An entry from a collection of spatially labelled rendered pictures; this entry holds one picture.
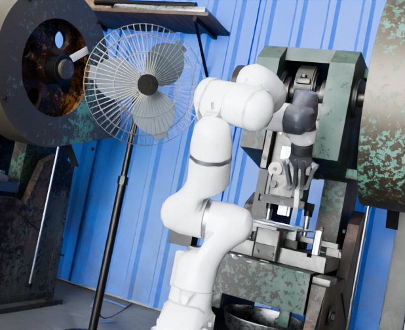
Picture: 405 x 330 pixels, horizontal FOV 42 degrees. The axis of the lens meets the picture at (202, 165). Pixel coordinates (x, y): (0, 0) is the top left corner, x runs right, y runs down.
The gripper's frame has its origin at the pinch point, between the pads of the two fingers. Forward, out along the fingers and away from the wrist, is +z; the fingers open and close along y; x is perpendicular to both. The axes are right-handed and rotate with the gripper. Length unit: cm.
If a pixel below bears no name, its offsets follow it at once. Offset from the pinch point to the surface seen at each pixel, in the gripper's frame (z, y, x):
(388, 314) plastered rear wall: 109, 35, 102
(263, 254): 24.2, -10.3, -3.1
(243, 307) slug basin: 61, -22, 11
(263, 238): 19.0, -11.2, -0.5
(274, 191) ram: 5.5, -12.2, 13.4
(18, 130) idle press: 0, -142, 16
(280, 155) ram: -6.1, -13.4, 22.5
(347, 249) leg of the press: 36, 15, 35
